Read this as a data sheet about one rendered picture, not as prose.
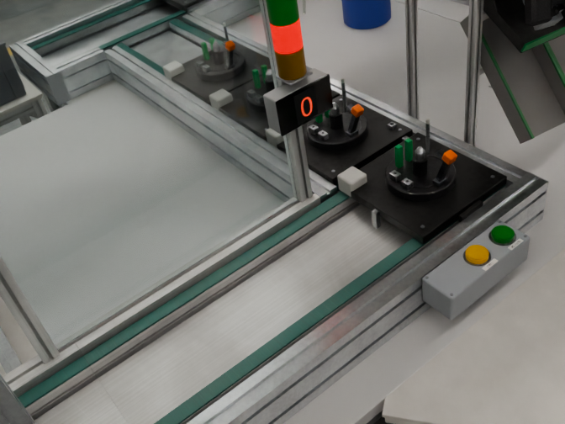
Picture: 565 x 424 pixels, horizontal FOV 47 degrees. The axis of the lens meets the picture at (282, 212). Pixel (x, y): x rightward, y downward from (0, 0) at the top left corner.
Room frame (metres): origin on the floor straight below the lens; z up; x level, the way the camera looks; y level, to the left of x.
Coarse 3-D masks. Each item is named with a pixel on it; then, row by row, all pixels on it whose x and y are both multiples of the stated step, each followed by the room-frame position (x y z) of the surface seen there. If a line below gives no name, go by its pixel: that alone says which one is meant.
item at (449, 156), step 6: (450, 150) 0.96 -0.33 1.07; (444, 156) 0.95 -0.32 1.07; (450, 156) 0.95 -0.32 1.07; (456, 156) 0.95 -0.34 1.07; (444, 162) 0.96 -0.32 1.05; (450, 162) 0.94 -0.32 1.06; (444, 168) 0.96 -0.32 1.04; (438, 174) 0.97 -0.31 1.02; (444, 174) 0.96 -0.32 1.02; (438, 180) 0.97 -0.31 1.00
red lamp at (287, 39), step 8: (296, 24) 1.01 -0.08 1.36; (272, 32) 1.01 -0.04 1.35; (280, 32) 1.00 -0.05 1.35; (288, 32) 1.00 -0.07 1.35; (296, 32) 1.00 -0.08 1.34; (272, 40) 1.02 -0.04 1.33; (280, 40) 1.00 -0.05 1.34; (288, 40) 1.00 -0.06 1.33; (296, 40) 1.00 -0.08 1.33; (280, 48) 1.00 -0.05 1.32; (288, 48) 1.00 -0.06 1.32; (296, 48) 1.00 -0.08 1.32
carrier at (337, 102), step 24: (312, 120) 1.28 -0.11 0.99; (336, 120) 1.22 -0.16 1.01; (360, 120) 1.24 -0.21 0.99; (384, 120) 1.25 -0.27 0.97; (312, 144) 1.21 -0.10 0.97; (336, 144) 1.17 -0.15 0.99; (360, 144) 1.18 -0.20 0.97; (384, 144) 1.16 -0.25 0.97; (312, 168) 1.13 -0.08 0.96; (336, 168) 1.11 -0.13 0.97
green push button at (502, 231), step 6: (498, 228) 0.84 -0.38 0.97; (504, 228) 0.83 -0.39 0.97; (510, 228) 0.83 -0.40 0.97; (492, 234) 0.83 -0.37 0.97; (498, 234) 0.82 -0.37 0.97; (504, 234) 0.82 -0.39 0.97; (510, 234) 0.82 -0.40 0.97; (498, 240) 0.81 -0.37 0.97; (504, 240) 0.81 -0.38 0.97; (510, 240) 0.81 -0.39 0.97
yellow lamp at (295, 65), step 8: (280, 56) 1.01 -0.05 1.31; (288, 56) 1.00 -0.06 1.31; (296, 56) 1.00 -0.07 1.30; (304, 56) 1.02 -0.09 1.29; (280, 64) 1.01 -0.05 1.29; (288, 64) 1.00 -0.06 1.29; (296, 64) 1.00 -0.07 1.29; (304, 64) 1.01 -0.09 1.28; (280, 72) 1.01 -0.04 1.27; (288, 72) 1.00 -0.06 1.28; (296, 72) 1.00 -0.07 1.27; (304, 72) 1.01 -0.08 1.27
